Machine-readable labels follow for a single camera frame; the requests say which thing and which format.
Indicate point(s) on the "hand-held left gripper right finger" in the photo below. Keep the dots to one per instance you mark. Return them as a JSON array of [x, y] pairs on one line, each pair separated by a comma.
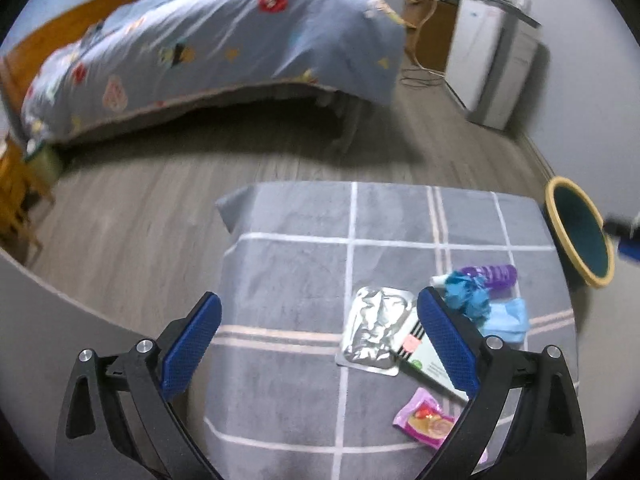
[[447, 345]]

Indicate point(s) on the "grey checked mat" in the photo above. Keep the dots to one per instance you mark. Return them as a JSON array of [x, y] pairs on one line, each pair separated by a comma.
[[290, 285]]

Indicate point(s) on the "pink wrapper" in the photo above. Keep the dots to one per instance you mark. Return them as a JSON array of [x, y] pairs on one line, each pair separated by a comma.
[[425, 417]]

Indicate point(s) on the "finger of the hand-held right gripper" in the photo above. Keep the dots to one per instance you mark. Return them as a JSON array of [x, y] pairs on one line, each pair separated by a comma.
[[620, 225], [629, 251]]

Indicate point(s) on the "white air purifier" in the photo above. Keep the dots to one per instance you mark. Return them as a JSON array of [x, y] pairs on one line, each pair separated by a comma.
[[480, 60]]

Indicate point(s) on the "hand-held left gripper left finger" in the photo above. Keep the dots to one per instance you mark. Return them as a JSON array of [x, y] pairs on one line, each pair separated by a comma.
[[192, 345]]

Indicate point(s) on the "white and green box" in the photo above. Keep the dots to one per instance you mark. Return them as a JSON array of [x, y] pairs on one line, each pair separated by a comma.
[[422, 360]]

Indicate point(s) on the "wooden bed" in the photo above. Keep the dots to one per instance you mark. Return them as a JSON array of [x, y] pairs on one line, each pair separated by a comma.
[[60, 30]]

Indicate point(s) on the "teal bin with yellow rim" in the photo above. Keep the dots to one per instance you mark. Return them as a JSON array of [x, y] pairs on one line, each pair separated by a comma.
[[582, 235]]

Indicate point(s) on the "wooden cabinet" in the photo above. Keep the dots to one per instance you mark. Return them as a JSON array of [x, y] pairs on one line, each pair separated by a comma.
[[435, 35]]

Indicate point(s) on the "purple bottle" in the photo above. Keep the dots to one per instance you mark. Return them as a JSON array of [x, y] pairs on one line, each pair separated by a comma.
[[500, 276]]

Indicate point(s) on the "silver foil blister pack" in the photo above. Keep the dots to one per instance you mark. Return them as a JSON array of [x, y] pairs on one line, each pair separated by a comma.
[[375, 325]]

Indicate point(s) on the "wooden nightstand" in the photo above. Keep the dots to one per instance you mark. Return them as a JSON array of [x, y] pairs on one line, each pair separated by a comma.
[[12, 200]]

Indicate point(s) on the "small green bin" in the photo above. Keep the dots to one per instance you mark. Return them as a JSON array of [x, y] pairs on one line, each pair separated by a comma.
[[45, 165]]

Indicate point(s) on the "light blue wrapper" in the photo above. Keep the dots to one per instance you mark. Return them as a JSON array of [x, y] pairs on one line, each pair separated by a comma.
[[510, 317]]

